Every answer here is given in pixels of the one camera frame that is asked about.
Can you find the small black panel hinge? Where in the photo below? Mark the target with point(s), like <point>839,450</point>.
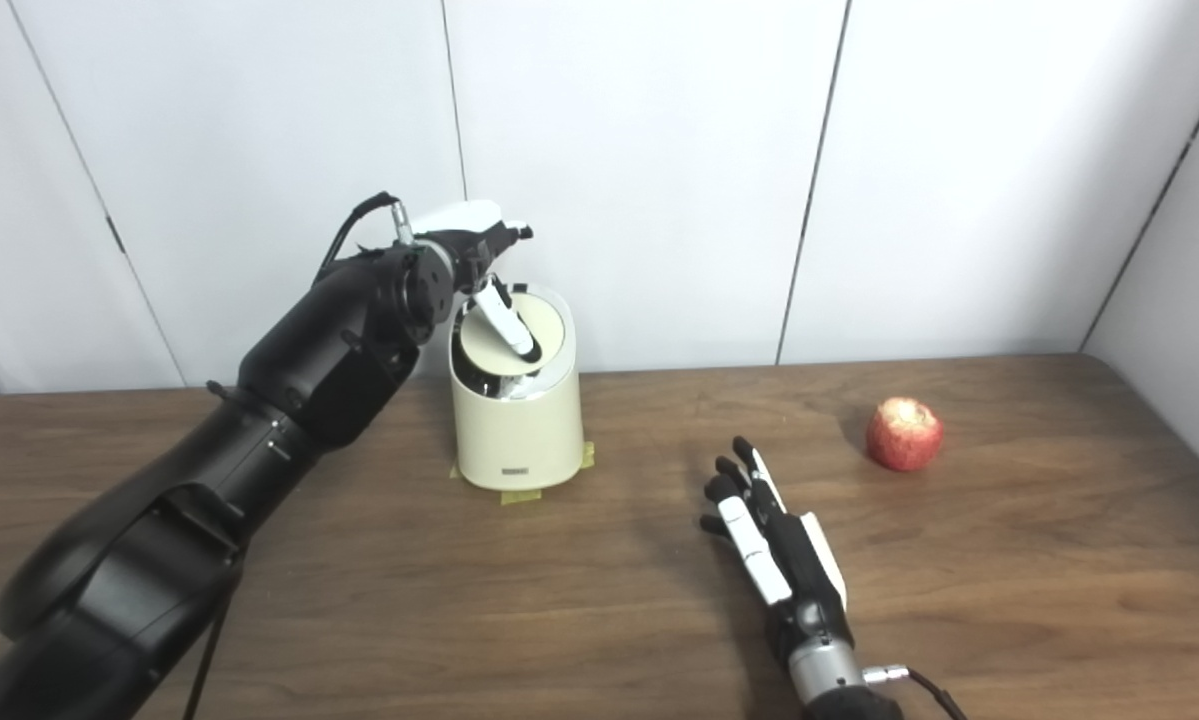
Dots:
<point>116,235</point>

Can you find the red apple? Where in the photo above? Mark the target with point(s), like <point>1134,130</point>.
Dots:
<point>904,435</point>

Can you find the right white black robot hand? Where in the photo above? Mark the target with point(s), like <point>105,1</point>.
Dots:
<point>794,560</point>

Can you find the round cream bin lid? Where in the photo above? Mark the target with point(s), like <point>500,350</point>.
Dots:
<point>549,320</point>

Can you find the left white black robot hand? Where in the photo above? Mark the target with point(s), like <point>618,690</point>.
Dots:
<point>464,222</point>

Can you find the cream-colored bin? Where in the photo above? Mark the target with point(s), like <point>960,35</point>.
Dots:
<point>514,430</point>

